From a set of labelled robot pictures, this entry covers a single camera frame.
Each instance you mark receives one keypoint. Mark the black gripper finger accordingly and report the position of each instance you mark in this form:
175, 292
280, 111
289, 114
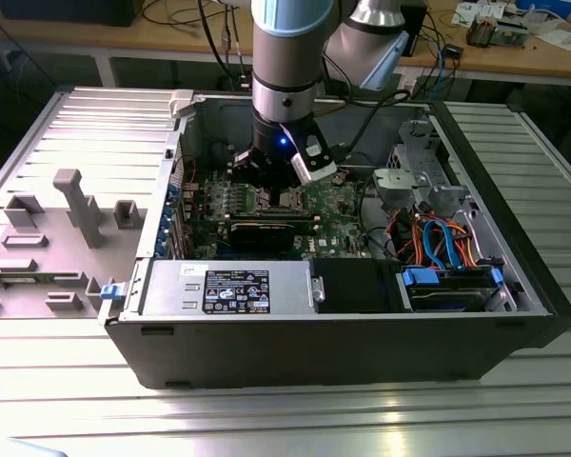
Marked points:
292, 181
252, 166

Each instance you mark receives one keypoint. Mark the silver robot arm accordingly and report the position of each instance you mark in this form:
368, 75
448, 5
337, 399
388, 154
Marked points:
290, 57

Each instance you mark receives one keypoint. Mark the CPU socket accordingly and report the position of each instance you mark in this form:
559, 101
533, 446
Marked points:
308, 209

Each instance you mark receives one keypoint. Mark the black RAM slot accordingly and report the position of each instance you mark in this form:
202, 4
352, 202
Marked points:
276, 222
276, 215
276, 218
276, 212

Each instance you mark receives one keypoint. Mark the black disk bay cover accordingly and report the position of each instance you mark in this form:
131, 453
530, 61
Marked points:
352, 285

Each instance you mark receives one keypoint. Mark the silver coin battery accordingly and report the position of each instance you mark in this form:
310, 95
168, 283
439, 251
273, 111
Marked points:
341, 180

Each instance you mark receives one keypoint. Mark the green motherboard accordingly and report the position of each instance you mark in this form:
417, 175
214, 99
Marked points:
333, 224

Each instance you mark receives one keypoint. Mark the black graphics card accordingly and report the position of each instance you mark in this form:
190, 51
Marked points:
261, 238

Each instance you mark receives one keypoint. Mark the beige case latch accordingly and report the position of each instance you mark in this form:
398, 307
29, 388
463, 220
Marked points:
181, 102

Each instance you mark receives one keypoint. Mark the silver metal drive cage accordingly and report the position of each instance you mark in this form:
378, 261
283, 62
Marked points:
409, 185

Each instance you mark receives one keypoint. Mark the silver power supply with label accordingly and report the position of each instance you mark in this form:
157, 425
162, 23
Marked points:
171, 290

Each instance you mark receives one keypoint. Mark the black and grey PC case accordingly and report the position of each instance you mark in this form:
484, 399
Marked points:
314, 352

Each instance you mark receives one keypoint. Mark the blue case latch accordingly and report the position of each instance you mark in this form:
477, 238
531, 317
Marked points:
112, 291

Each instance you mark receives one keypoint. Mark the tall black box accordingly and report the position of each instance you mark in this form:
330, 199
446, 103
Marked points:
418, 24

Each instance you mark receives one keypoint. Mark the hard disk in blue carrier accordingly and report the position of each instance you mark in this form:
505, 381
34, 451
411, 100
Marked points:
447, 297

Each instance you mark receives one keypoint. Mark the small black box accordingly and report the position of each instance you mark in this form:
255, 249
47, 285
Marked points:
453, 51

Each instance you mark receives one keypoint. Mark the grey parts rack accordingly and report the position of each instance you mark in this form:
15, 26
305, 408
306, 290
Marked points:
52, 238

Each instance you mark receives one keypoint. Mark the wooden desk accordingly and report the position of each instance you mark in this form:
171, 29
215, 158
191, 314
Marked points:
76, 35

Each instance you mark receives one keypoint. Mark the white printed paper sheet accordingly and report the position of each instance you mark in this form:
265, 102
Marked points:
464, 12

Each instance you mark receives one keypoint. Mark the brown heat sink block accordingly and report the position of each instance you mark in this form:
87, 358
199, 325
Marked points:
479, 33

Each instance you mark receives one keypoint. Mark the wide black box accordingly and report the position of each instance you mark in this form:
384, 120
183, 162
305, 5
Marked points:
66, 12

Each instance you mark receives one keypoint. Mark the green circuit board device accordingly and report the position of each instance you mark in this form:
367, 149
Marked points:
509, 35

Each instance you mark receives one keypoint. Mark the white paper stack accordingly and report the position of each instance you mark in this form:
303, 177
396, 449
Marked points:
566, 40

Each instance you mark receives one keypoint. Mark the blue box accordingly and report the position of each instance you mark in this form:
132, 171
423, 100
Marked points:
552, 7

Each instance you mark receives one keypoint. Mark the pale blue object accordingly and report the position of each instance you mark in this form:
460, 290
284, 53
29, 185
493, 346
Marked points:
38, 450

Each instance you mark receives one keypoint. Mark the white camera on black bracket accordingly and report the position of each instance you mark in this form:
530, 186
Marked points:
314, 172

